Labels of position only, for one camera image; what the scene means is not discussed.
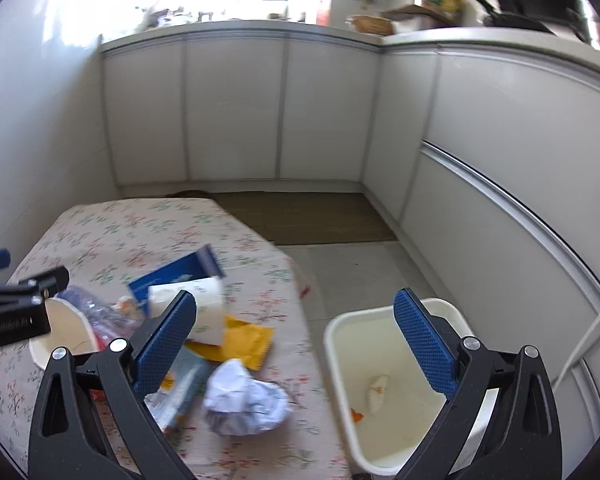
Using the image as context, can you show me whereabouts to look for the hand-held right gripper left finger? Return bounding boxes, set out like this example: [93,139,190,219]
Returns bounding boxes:
[27,290,198,480]

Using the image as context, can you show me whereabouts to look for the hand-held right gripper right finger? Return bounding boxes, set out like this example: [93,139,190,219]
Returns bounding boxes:
[392,287,563,480]

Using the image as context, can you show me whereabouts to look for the white wad with orange print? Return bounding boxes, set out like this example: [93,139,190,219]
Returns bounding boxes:
[117,295,144,317]

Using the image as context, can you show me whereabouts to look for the white plastic bin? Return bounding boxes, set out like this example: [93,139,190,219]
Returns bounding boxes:
[324,297,501,476]

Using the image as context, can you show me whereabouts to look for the clear plastic wrapper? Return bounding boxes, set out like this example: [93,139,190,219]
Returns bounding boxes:
[145,347,211,433]

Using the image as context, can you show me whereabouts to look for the white paper bowl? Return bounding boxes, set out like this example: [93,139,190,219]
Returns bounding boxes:
[28,297,101,368]

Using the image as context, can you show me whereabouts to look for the white foam scrap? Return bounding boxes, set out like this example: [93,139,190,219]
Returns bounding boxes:
[365,374,391,415]

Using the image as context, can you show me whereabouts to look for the crushed clear plastic bottle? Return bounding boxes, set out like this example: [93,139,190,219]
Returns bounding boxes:
[60,285,146,351]

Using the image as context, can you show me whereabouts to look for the blue cardboard box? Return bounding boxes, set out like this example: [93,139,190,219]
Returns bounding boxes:
[128,244,226,306]

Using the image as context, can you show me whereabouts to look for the yellow paper packet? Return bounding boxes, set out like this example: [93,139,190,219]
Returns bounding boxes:
[185,314,276,372]

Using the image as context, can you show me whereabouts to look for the crumpled white paper ball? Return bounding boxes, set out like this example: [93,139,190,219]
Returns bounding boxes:
[202,358,293,437]

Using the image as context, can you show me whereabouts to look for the floral tablecloth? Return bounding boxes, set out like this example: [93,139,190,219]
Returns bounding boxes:
[0,197,353,480]

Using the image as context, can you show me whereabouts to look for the brown floor mat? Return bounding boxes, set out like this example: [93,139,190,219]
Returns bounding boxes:
[210,191,398,246]

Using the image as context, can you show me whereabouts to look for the white kitchen cabinets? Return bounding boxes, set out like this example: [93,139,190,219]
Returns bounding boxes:
[100,32,600,461]

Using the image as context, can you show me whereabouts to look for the clutter on window counter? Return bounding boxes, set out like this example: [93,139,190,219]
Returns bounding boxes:
[135,5,216,28]

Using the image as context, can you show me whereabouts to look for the wicker basket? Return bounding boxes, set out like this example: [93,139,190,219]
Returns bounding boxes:
[347,14,396,36]

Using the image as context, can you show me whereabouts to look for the black frying pan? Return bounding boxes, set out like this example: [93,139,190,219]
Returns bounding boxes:
[445,0,561,36]

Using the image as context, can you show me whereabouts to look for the yellow green package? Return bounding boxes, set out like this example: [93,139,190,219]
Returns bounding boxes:
[420,0,466,23]

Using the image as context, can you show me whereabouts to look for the white countertop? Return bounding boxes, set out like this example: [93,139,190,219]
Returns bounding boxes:
[100,19,600,61]

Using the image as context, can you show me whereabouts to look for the metal pot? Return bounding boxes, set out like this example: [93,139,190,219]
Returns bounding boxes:
[560,0,600,51]

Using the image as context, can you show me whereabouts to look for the white cable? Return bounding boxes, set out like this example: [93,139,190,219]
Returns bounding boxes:
[552,290,600,391]

